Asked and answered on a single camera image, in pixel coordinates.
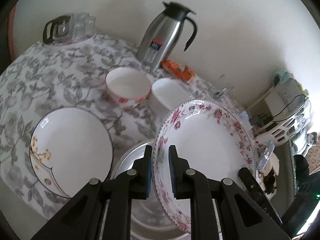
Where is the pink floral rimmed plate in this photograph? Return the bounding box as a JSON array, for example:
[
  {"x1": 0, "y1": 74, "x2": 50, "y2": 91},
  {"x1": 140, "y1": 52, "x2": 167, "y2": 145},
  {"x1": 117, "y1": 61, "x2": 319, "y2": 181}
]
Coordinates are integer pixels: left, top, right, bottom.
[{"x1": 152, "y1": 99, "x2": 257, "y2": 233}]

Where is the white plate black rim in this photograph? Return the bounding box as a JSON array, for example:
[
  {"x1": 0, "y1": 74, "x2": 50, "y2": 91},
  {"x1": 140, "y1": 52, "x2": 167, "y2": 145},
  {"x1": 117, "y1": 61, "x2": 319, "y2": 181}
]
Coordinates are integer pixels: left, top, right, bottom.
[{"x1": 29, "y1": 107, "x2": 113, "y2": 198}]

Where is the white square bowl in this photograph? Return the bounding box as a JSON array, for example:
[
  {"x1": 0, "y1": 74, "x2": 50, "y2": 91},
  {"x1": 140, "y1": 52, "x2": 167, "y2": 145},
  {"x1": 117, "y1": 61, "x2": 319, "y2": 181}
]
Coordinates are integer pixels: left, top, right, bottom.
[{"x1": 149, "y1": 78, "x2": 191, "y2": 114}]

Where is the strawberry pattern bowl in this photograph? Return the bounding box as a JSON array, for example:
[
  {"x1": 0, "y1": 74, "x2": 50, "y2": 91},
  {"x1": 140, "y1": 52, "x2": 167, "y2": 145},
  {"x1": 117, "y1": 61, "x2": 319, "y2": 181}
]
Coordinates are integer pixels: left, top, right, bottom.
[{"x1": 105, "y1": 67, "x2": 152, "y2": 111}]

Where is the large stainless steel basin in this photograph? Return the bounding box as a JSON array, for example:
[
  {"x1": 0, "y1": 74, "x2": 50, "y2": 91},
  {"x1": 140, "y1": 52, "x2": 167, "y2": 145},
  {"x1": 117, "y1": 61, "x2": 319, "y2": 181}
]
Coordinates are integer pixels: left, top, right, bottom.
[{"x1": 111, "y1": 140, "x2": 190, "y2": 239}]

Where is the black charger plug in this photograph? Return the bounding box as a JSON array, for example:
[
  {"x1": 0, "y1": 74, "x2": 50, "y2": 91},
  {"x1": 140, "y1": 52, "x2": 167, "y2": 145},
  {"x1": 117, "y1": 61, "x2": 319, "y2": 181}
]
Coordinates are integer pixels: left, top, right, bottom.
[{"x1": 249, "y1": 115, "x2": 263, "y2": 127}]

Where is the clear glass mug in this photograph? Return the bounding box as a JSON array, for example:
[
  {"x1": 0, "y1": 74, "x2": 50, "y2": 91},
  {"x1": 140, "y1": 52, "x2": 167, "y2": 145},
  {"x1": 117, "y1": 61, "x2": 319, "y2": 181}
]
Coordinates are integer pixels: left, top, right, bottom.
[{"x1": 208, "y1": 74, "x2": 234, "y2": 100}]

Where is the orange snack packet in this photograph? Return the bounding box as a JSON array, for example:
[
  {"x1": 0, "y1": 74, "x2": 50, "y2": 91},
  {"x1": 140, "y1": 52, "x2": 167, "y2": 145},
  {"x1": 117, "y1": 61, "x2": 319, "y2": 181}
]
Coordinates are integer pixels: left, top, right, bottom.
[{"x1": 161, "y1": 60, "x2": 196, "y2": 82}]

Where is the grey floral tablecloth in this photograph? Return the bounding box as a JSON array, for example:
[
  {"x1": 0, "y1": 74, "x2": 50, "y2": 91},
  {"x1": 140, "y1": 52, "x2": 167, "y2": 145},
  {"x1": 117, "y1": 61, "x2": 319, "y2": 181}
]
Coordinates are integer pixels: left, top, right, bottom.
[{"x1": 0, "y1": 33, "x2": 251, "y2": 221}]

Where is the stainless steel thermos jug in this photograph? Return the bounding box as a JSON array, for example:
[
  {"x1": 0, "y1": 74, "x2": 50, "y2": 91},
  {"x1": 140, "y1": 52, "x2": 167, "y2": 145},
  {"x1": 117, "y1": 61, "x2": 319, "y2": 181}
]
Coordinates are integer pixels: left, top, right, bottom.
[{"x1": 136, "y1": 2, "x2": 198, "y2": 68}]

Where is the upturned drinking glass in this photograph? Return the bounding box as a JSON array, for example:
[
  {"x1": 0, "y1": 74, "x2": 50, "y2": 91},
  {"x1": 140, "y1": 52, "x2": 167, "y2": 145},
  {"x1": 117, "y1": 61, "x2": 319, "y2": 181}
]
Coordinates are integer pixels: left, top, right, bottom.
[{"x1": 71, "y1": 12, "x2": 96, "y2": 41}]

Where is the glass teapot black handle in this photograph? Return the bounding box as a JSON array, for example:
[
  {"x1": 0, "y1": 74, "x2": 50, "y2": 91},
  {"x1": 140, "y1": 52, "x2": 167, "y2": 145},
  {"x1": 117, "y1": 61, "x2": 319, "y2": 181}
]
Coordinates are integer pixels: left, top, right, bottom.
[{"x1": 42, "y1": 15, "x2": 71, "y2": 44}]

